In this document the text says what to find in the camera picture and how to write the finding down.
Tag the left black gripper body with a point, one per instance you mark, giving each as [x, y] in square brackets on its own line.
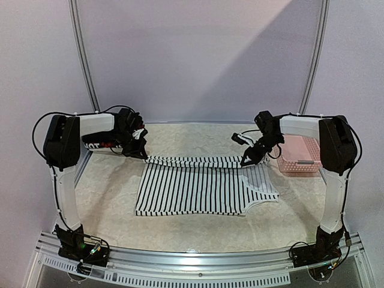
[131, 147]

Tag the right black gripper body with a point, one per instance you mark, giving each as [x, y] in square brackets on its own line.
[258, 147]

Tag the black t-shirt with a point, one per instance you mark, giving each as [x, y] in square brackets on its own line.
[98, 128]

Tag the black white striped garment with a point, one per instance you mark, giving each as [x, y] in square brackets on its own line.
[202, 185]

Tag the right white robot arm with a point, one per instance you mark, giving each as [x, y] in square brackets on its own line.
[340, 151]

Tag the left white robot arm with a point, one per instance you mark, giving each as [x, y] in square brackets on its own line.
[67, 134]

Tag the red black plaid shirt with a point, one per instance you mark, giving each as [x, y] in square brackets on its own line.
[109, 145]

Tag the white folded garment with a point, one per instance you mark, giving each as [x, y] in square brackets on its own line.
[99, 150]

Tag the pink plastic basket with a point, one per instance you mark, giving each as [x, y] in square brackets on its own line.
[298, 155]

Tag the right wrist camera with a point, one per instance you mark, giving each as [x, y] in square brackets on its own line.
[242, 139]

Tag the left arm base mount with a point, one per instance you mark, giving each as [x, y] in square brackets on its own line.
[75, 245]

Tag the right aluminium frame post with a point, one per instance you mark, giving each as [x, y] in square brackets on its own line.
[315, 58]

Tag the aluminium frame post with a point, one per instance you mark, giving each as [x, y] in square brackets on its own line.
[315, 58]
[81, 51]

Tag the left aluminium frame post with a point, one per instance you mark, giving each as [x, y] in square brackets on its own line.
[81, 51]

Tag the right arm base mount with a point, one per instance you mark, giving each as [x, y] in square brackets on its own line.
[325, 248]

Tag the aluminium front rail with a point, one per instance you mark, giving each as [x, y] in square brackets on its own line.
[140, 268]

